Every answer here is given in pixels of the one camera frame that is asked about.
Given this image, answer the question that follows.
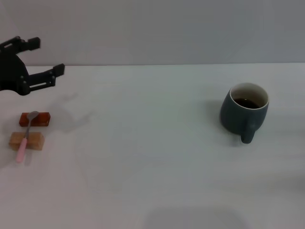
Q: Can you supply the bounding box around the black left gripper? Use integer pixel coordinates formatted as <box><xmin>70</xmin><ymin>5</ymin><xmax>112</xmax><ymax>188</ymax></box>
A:
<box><xmin>0</xmin><ymin>36</ymin><xmax>66</xmax><ymax>96</ymax></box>

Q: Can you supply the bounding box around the pink handled metal spoon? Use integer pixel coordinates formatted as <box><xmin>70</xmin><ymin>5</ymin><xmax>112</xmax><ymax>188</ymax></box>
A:
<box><xmin>16</xmin><ymin>111</ymin><xmax>40</xmax><ymax>164</ymax></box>

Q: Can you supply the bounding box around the grey ceramic cup with coffee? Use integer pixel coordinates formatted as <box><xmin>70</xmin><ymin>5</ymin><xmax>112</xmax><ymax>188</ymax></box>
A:
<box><xmin>219</xmin><ymin>83</ymin><xmax>270</xmax><ymax>145</ymax></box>

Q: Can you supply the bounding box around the reddish brown wooden block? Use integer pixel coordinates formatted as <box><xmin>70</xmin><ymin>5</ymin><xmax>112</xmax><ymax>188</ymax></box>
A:
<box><xmin>18</xmin><ymin>112</ymin><xmax>51</xmax><ymax>127</ymax></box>

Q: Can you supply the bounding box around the light wooden block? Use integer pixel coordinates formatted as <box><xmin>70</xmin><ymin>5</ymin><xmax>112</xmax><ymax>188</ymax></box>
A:
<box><xmin>9</xmin><ymin>131</ymin><xmax>45</xmax><ymax>151</ymax></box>

